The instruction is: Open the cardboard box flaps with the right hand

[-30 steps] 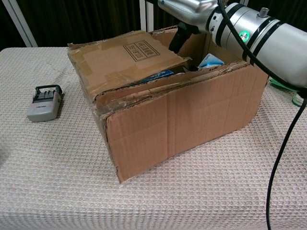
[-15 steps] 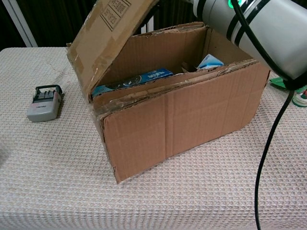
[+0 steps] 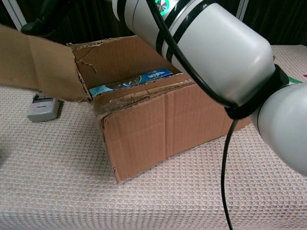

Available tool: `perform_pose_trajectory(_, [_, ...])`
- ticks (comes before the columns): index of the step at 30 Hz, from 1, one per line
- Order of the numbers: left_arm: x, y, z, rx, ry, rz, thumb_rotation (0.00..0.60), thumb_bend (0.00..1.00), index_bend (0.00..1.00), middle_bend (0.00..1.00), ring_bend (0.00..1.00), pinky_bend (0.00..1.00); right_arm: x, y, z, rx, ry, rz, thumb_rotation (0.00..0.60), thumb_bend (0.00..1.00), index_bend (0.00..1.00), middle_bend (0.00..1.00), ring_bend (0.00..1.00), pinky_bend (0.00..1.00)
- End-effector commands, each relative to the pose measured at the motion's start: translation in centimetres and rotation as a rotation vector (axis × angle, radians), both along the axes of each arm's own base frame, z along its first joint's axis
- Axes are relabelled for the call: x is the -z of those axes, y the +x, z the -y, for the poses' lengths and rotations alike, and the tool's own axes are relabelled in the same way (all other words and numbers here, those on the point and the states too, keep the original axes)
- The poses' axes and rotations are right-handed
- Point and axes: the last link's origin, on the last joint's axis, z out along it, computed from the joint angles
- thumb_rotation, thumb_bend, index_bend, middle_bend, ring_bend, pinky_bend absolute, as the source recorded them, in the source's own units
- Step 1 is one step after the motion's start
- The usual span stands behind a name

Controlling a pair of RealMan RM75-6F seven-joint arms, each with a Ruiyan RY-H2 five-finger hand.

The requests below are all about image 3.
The blue cookie pack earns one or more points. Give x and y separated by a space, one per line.
153 75

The brown cardboard box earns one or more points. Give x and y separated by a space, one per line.
144 134

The green packet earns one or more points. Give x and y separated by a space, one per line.
296 81

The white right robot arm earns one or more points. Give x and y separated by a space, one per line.
216 60

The beige waffle tablecloth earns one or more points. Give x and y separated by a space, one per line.
72 179

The grey date stamp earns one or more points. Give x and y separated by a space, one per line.
43 111

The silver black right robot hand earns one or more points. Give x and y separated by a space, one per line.
31 26

